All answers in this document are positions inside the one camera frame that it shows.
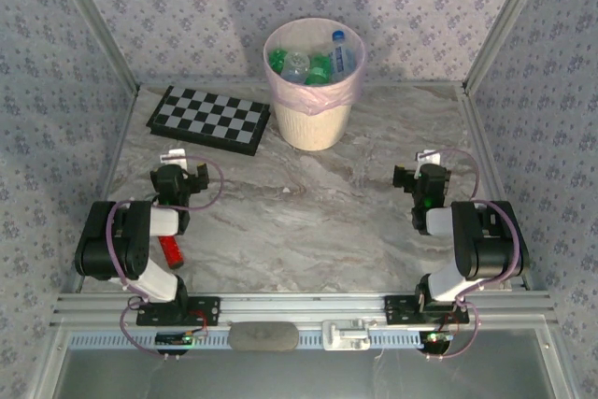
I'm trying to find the crushed bottle blue cap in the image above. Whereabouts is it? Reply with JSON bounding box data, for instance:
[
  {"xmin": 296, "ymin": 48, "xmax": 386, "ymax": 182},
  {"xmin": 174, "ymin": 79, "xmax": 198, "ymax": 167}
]
[{"xmin": 329, "ymin": 29, "xmax": 359, "ymax": 78}]

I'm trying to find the cream ribbed waste bin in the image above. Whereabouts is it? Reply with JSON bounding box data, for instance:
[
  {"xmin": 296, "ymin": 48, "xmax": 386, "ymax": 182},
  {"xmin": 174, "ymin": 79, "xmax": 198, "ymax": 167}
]
[{"xmin": 263, "ymin": 17, "xmax": 366, "ymax": 152}]

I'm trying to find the pink plastic bin liner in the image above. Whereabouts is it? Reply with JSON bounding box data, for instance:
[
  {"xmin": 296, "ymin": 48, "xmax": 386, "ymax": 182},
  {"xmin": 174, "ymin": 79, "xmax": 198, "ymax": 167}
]
[{"xmin": 263, "ymin": 17, "xmax": 366, "ymax": 116}]

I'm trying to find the black and white chessboard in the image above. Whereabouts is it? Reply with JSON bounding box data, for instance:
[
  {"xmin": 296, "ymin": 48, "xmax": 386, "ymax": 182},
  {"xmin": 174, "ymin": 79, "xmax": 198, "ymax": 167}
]
[{"xmin": 145, "ymin": 84, "xmax": 272, "ymax": 157}]

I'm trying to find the red cylindrical tube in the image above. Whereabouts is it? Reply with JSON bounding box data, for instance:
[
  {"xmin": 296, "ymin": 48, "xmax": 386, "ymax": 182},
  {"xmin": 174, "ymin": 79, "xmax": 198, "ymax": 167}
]
[{"xmin": 157, "ymin": 235, "xmax": 186, "ymax": 270}]

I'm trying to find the small circuit board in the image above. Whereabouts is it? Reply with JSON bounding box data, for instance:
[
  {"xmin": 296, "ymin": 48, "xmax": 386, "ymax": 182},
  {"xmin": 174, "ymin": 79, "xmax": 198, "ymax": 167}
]
[
  {"xmin": 155, "ymin": 331, "xmax": 209, "ymax": 348},
  {"xmin": 420, "ymin": 331, "xmax": 454, "ymax": 349}
]

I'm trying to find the grey oval pad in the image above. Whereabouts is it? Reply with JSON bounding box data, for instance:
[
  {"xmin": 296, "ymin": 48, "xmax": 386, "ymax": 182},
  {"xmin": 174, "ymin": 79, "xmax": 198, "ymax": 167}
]
[{"xmin": 228, "ymin": 321, "xmax": 300, "ymax": 352}]

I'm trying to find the grey metal tray panel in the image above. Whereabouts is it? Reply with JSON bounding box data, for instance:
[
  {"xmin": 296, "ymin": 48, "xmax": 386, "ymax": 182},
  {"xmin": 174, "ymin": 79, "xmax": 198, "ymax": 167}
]
[{"xmin": 55, "ymin": 328, "xmax": 562, "ymax": 399}]

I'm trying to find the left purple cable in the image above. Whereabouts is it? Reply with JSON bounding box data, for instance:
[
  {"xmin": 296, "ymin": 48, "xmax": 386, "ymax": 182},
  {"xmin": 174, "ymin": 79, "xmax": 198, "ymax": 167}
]
[{"xmin": 106, "ymin": 155, "xmax": 226, "ymax": 362}]

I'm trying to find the purple cable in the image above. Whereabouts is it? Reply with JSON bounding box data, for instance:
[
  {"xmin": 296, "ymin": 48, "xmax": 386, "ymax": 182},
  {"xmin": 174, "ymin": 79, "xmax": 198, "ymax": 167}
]
[
  {"xmin": 106, "ymin": 155, "xmax": 226, "ymax": 362},
  {"xmin": 420, "ymin": 149, "xmax": 522, "ymax": 363}
]

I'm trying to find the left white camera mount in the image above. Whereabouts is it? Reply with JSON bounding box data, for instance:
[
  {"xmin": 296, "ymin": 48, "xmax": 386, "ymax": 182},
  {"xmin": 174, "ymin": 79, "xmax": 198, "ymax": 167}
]
[{"xmin": 158, "ymin": 149, "xmax": 187, "ymax": 167}]

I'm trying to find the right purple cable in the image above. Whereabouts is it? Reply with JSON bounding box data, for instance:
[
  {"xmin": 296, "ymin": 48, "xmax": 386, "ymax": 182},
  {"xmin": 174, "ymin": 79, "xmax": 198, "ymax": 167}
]
[{"xmin": 420, "ymin": 149, "xmax": 522, "ymax": 363}]

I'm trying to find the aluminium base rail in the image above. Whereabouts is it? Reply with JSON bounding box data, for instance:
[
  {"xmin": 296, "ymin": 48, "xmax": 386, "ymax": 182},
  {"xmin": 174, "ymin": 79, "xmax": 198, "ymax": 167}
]
[{"xmin": 50, "ymin": 292, "xmax": 552, "ymax": 326}]

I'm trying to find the white latch bracket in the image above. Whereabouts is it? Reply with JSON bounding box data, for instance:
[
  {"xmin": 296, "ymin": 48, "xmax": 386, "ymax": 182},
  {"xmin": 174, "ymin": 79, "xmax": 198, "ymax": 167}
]
[{"xmin": 321, "ymin": 318, "xmax": 373, "ymax": 351}]

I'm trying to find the aluminium frame corner post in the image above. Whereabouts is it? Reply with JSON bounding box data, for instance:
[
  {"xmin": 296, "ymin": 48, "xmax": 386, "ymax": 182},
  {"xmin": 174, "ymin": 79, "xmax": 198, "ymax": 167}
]
[
  {"xmin": 462, "ymin": 0, "xmax": 548, "ymax": 96},
  {"xmin": 46, "ymin": 0, "xmax": 141, "ymax": 96}
]

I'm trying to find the slotted grey cable duct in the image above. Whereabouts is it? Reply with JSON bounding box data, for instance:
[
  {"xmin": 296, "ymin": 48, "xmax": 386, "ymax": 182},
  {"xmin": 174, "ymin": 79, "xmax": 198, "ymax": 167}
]
[{"xmin": 69, "ymin": 328, "xmax": 449, "ymax": 351}]

